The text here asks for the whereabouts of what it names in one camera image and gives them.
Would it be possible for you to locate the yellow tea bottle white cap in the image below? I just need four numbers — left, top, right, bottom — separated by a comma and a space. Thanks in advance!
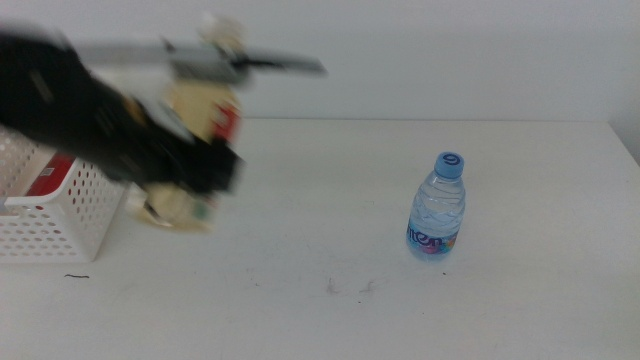
124, 13, 246, 234

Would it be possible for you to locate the red drink can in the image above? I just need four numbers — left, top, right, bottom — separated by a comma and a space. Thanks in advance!
24, 153, 77, 197

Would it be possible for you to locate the clear water bottle blue cap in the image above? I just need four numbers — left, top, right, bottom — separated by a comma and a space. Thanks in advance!
405, 151, 467, 261

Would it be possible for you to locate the white perforated plastic basket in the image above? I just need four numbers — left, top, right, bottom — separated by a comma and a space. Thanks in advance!
0, 124, 129, 265

